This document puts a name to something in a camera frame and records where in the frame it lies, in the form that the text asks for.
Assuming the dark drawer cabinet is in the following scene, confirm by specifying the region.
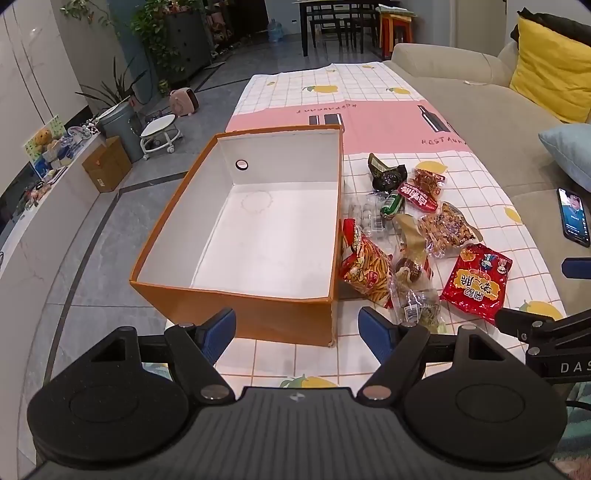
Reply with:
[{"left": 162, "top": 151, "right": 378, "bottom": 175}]
[{"left": 164, "top": 9, "right": 215, "bottom": 81}]

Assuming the dark dining table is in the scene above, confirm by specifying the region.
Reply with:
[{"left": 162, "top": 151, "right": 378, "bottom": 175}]
[{"left": 298, "top": 0, "right": 384, "bottom": 57}]

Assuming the pink heater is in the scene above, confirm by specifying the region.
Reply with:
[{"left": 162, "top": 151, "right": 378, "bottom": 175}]
[{"left": 168, "top": 88, "right": 197, "bottom": 116}]

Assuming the stick snack bag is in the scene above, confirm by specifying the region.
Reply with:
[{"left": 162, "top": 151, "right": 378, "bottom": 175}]
[{"left": 339, "top": 218, "right": 394, "bottom": 309}]

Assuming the small red label packet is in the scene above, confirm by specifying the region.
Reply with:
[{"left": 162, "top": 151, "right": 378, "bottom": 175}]
[{"left": 398, "top": 181, "right": 439, "bottom": 213}]

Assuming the clear nut snack packet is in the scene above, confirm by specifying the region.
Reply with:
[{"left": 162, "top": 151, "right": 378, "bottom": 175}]
[{"left": 418, "top": 202, "right": 478, "bottom": 257}]

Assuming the lemon print checked tablecloth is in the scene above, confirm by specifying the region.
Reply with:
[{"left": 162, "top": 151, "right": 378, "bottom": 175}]
[{"left": 165, "top": 60, "right": 568, "bottom": 393}]

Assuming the yellow pillow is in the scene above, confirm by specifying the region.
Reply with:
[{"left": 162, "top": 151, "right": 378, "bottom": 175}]
[{"left": 509, "top": 16, "right": 591, "bottom": 124}]

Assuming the white rolling stool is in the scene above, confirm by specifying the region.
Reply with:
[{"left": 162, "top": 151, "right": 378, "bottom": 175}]
[{"left": 140, "top": 114, "right": 182, "bottom": 161}]

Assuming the teddy bear picture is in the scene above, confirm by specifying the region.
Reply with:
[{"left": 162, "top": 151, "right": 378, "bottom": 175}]
[{"left": 23, "top": 115, "right": 65, "bottom": 162}]

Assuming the clear packet of white balls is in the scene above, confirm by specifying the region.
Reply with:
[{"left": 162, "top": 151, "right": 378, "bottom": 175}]
[{"left": 349, "top": 193, "right": 386, "bottom": 236}]

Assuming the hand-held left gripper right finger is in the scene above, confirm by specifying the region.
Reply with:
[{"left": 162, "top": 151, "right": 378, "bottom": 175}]
[{"left": 356, "top": 307, "right": 527, "bottom": 403}]

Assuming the white marble tv cabinet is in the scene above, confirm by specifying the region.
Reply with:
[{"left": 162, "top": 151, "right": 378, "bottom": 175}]
[{"left": 0, "top": 134, "right": 121, "bottom": 278}]

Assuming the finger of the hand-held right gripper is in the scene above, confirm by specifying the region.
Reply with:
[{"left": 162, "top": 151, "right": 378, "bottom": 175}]
[
  {"left": 495, "top": 307, "right": 591, "bottom": 352},
  {"left": 561, "top": 257, "right": 591, "bottom": 279}
]

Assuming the long-leaf potted plant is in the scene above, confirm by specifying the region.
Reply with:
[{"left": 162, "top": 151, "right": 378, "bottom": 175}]
[{"left": 76, "top": 58, "right": 148, "bottom": 112}]

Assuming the trailing green plant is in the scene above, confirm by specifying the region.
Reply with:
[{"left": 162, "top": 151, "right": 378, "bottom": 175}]
[{"left": 131, "top": 0, "right": 195, "bottom": 88}]

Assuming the hanging vine plant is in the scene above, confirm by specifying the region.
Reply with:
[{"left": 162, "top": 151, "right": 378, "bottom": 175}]
[{"left": 60, "top": 0, "right": 114, "bottom": 26}]

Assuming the black smartphone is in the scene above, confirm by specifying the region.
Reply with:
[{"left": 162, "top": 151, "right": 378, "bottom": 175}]
[{"left": 556, "top": 187, "right": 591, "bottom": 248}]

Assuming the braised egg packet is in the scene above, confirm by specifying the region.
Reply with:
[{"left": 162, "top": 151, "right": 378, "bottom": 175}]
[{"left": 392, "top": 213, "right": 435, "bottom": 287}]

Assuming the grey trash bin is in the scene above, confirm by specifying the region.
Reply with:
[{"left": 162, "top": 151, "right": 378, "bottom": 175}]
[{"left": 96, "top": 100, "right": 144, "bottom": 163}]

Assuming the beige sofa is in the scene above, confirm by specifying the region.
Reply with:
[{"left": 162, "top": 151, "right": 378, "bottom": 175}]
[{"left": 390, "top": 39, "right": 591, "bottom": 324}]

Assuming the green sausage packet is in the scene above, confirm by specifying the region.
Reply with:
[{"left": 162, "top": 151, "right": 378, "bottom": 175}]
[{"left": 380, "top": 193, "right": 404, "bottom": 220}]

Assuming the cluster of small toys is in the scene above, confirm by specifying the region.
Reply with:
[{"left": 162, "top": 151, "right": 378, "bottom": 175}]
[{"left": 60, "top": 120, "right": 101, "bottom": 155}]

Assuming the orange cardboard box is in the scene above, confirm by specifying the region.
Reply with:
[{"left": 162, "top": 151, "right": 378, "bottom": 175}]
[{"left": 129, "top": 124, "right": 345, "bottom": 348}]

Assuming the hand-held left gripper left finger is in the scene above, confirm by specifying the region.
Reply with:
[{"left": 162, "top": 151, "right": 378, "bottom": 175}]
[{"left": 88, "top": 308, "right": 237, "bottom": 403}]

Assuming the dark green snack packet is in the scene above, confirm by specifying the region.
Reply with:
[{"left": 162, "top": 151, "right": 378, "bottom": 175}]
[{"left": 367, "top": 154, "right": 408, "bottom": 192}]

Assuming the light blue pillow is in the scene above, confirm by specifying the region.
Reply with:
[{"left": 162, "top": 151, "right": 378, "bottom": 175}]
[{"left": 539, "top": 124, "right": 591, "bottom": 192}]

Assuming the orange stool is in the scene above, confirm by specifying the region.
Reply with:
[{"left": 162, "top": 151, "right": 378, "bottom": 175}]
[{"left": 379, "top": 11, "right": 416, "bottom": 61}]

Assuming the clear packet of greenish snack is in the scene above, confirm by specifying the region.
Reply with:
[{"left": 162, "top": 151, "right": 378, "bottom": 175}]
[{"left": 389, "top": 277, "right": 446, "bottom": 333}]

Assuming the dark dining chair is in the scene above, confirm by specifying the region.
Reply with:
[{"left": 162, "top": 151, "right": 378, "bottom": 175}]
[
  {"left": 344, "top": 4, "right": 376, "bottom": 49},
  {"left": 310, "top": 6, "right": 345, "bottom": 49}
]

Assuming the large red snack packet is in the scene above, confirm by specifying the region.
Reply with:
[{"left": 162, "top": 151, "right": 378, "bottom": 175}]
[{"left": 440, "top": 244, "right": 513, "bottom": 326}]

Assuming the brown cardboard carton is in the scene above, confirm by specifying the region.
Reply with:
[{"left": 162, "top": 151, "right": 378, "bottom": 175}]
[{"left": 82, "top": 136, "right": 133, "bottom": 193}]

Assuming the dark cloth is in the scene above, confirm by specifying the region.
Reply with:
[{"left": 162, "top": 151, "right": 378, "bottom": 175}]
[{"left": 510, "top": 7, "right": 591, "bottom": 47}]

